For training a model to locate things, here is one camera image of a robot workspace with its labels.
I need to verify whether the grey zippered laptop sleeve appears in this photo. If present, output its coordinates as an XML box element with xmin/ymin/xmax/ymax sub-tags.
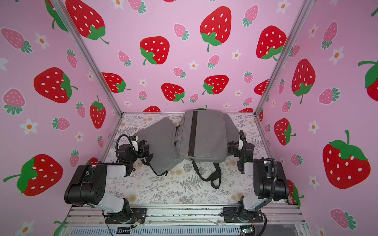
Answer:
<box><xmin>135</xmin><ymin>118</ymin><xmax>184</xmax><ymax>176</ymax></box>

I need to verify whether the grey laptop bag black strap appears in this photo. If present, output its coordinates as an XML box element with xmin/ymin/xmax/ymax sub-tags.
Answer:
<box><xmin>172</xmin><ymin>109</ymin><xmax>241</xmax><ymax>189</ymax></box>

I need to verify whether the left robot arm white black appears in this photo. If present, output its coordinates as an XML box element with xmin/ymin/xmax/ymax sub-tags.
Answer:
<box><xmin>64</xmin><ymin>141</ymin><xmax>152</xmax><ymax>224</ymax></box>

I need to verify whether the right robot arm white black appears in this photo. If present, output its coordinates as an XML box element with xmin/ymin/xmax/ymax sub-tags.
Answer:
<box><xmin>224</xmin><ymin>140</ymin><xmax>289</xmax><ymax>222</ymax></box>

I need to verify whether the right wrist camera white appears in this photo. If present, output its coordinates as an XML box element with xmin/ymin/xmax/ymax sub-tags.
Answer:
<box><xmin>238</xmin><ymin>140</ymin><xmax>244</xmax><ymax>150</ymax></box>

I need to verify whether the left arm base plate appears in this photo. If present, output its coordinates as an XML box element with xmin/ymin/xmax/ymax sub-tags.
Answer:
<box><xmin>105</xmin><ymin>208</ymin><xmax>147</xmax><ymax>224</ymax></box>

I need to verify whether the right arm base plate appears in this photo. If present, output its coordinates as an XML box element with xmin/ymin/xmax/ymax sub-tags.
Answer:
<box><xmin>219</xmin><ymin>207</ymin><xmax>264</xmax><ymax>223</ymax></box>

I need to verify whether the left rear aluminium post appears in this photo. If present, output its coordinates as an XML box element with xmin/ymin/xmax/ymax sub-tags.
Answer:
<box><xmin>52</xmin><ymin>0</ymin><xmax>123</xmax><ymax>117</ymax></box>

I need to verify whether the aluminium post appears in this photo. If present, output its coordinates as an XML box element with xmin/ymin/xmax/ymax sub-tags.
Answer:
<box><xmin>254</xmin><ymin>0</ymin><xmax>315</xmax><ymax>118</ymax></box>
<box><xmin>52</xmin><ymin>0</ymin><xmax>123</xmax><ymax>117</ymax></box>

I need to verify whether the aluminium frame rail front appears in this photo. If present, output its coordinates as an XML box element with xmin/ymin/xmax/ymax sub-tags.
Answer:
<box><xmin>59</xmin><ymin>204</ymin><xmax>311</xmax><ymax>236</ymax></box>

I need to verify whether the right rear aluminium post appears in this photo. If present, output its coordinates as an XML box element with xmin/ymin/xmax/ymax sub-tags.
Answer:
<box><xmin>254</xmin><ymin>0</ymin><xmax>315</xmax><ymax>118</ymax></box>

